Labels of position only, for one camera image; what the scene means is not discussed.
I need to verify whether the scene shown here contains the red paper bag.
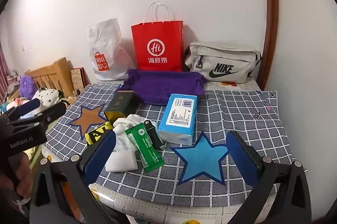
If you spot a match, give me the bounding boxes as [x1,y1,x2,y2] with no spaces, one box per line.
[131,1,184,72]

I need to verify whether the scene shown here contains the grey checked blanket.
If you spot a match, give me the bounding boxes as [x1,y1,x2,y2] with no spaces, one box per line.
[42,82,295,207]

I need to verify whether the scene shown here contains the green wet wipe packet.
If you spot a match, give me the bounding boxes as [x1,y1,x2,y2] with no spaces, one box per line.
[125,121,166,174]

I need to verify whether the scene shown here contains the purple plush toy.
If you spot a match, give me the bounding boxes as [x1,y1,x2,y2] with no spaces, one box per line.
[20,75,36,98]

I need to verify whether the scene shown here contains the white glove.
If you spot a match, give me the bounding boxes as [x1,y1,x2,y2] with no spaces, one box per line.
[113,114,146,135]

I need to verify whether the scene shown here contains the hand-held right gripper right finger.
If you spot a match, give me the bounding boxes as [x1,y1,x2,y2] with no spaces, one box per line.
[225,131,312,224]

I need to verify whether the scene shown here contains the colourful printed quilt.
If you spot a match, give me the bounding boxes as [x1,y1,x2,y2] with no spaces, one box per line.
[0,96,24,115]

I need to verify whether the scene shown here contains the white black-dotted pillow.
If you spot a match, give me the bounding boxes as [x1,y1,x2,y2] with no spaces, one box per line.
[32,88,60,109]

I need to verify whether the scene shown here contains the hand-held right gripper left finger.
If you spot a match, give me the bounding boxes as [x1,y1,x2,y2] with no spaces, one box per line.
[29,130,118,224]

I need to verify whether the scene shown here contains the brown wooden door frame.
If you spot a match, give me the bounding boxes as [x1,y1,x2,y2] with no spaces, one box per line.
[259,0,279,90]

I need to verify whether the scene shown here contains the yellow black cloth band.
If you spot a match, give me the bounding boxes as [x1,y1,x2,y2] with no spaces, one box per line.
[85,121,114,145]

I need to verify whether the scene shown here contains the green sheet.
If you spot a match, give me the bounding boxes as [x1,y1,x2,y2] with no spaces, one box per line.
[24,146,43,169]

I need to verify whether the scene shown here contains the patterned gift box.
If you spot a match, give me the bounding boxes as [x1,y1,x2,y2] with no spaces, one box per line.
[70,68,86,98]

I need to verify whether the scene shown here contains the white plastic shopping bag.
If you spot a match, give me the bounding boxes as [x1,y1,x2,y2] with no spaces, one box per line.
[88,18,137,81]

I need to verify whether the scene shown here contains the white sponge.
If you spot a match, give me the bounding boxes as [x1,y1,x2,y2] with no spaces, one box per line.
[105,149,139,172]

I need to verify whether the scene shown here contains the dark green tin box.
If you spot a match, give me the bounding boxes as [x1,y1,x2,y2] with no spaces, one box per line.
[104,91,136,126]

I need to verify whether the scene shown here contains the blue star patch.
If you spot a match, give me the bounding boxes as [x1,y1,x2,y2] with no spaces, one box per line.
[170,132,232,186]

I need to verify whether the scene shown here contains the orange star patch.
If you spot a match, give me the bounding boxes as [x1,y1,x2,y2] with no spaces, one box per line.
[69,105,112,136]

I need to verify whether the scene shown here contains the red striped curtain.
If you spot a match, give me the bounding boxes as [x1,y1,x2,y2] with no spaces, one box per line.
[0,50,8,98]

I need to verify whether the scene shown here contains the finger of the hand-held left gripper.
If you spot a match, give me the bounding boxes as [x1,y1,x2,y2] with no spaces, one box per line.
[8,101,67,135]
[6,98,42,120]

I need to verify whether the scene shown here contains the person's left hand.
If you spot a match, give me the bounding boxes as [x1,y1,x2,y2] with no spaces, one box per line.
[0,152,34,203]

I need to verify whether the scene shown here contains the grey waist bag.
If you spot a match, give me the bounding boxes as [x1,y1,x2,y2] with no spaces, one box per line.
[184,42,262,83]

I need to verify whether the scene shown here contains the blue tissue pack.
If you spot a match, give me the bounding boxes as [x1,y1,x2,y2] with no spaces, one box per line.
[157,94,198,146]

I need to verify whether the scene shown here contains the purple towel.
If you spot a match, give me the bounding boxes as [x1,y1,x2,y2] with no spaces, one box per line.
[122,69,207,106]

